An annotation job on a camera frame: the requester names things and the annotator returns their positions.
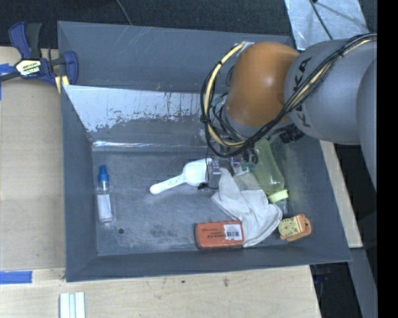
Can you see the clear spray bottle blue cap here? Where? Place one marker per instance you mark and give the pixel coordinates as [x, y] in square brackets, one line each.
[104, 204]

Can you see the orange toy clock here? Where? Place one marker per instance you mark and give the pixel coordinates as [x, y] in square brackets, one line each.
[293, 228]

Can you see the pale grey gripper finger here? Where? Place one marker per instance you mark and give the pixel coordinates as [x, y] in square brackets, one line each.
[235, 164]
[215, 175]

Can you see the black cylinder on white bracket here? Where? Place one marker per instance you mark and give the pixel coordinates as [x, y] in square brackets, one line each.
[291, 136]

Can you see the white cloth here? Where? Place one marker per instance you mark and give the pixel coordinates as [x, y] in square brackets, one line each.
[252, 210]

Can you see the grey metal bin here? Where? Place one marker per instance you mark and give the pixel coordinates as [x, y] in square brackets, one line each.
[146, 217]

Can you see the orange box with barcode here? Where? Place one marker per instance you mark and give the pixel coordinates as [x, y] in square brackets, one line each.
[215, 234]

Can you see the white plastic scoop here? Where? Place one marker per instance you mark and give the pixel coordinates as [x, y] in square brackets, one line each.
[194, 173]

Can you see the yellow-green clear plastic bottle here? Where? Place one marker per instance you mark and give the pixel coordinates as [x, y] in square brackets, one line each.
[268, 171]

